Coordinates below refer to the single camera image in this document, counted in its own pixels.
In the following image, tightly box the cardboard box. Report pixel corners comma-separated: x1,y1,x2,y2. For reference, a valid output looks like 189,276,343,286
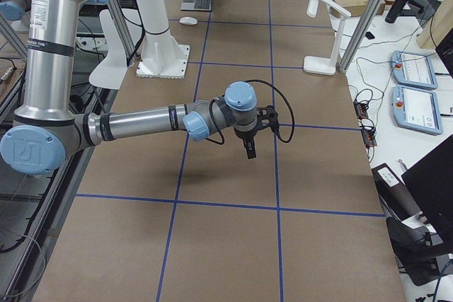
329,0,386,18

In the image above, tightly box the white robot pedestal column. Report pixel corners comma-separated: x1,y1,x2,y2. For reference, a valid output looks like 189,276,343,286
136,0,190,79

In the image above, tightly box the white computer mouse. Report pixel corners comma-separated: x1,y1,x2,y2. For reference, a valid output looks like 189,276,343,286
179,16,198,25

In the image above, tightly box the blue teach pendant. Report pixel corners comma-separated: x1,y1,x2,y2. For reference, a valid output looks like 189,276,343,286
391,85,443,135
391,50,438,90

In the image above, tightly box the white desk lamp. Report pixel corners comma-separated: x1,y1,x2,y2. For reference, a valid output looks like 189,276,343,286
303,0,352,76

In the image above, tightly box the aluminium frame post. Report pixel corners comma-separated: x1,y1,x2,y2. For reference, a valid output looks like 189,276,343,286
338,0,382,74

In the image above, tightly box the upper blue teach pendant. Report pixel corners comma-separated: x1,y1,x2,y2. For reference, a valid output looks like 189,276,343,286
391,50,438,90

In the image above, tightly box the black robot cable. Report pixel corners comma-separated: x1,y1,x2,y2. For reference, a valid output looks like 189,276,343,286
208,79,295,146

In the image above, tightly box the lower blue teach pendant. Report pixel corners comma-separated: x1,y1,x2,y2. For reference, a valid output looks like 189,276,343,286
391,85,443,135

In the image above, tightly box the black monitor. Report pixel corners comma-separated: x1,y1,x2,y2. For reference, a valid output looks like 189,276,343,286
402,137,452,241

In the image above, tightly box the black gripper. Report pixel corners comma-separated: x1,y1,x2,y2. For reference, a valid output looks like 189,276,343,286
234,122,256,159

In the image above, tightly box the black water bottle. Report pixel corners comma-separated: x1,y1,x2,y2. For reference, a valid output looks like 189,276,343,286
385,0,408,23

